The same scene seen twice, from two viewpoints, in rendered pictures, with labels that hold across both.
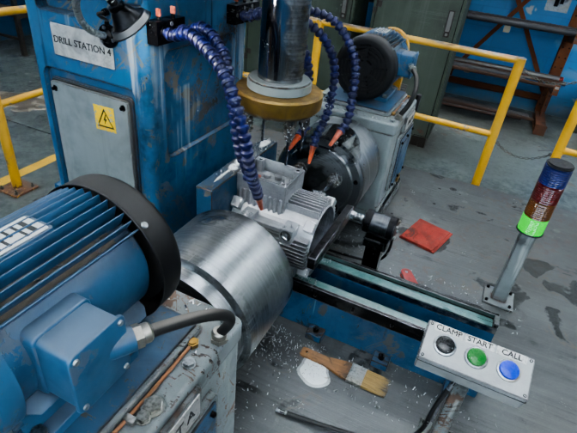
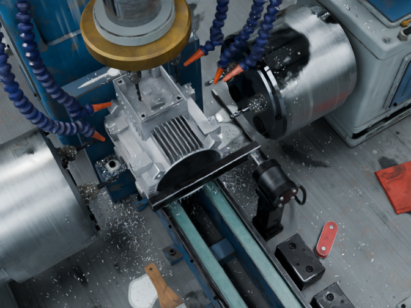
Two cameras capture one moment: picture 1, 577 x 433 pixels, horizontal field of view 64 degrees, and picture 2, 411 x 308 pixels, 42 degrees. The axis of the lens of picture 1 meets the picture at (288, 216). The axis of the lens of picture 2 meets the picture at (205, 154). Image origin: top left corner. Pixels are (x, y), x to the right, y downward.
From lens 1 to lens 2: 0.73 m
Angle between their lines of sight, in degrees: 37
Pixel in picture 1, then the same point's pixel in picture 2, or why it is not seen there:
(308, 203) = (168, 143)
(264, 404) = (82, 299)
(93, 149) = not seen: outside the picture
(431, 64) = not seen: outside the picture
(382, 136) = (369, 54)
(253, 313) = (13, 258)
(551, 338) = not seen: outside the picture
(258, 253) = (41, 205)
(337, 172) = (263, 95)
